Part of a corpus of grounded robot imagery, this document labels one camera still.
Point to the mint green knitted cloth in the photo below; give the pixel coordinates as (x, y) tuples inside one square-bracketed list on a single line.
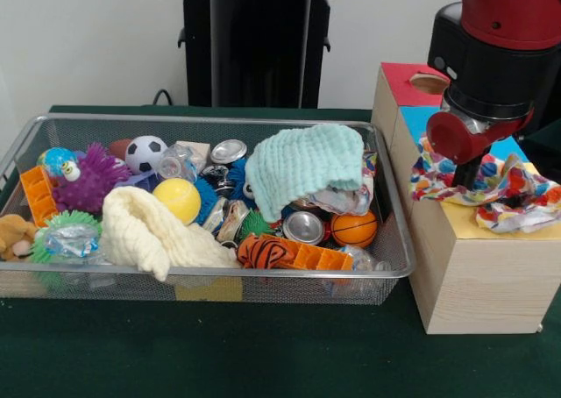
[(302, 161)]

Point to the cream knitted cloth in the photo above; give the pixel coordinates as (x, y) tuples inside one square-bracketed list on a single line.
[(131, 231)]

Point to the orange tiger plush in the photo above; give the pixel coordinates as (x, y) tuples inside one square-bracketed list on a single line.
[(263, 251)]

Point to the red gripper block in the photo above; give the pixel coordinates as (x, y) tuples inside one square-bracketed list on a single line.
[(451, 137)]

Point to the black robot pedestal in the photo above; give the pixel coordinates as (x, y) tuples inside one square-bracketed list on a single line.
[(263, 56)]

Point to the dark green side table cloth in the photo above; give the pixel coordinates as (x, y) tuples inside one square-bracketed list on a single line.
[(548, 150)]

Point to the wooden box with three holes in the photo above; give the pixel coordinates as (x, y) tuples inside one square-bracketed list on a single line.
[(482, 284)]

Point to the yellow ball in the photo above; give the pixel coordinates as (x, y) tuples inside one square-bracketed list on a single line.
[(175, 198)]

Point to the purple spiky toy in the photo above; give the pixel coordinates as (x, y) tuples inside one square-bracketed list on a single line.
[(92, 183)]

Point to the black and white soccer ball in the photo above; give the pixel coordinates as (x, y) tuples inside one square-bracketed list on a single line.
[(146, 154)]

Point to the orange plastic grid tray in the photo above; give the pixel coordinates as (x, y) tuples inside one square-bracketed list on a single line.
[(324, 257)]

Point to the orange basketball toy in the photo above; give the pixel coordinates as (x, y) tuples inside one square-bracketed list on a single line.
[(352, 229)]

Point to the shallow clear mesh bin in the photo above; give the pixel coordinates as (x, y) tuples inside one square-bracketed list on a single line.
[(285, 290)]

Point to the multicolour dotted cloth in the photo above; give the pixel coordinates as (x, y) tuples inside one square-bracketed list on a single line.
[(434, 183), (521, 218)]

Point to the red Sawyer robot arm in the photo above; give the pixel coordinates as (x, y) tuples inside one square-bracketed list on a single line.
[(495, 56)]

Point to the green spiky ball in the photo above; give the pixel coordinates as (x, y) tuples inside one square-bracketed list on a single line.
[(54, 222)]

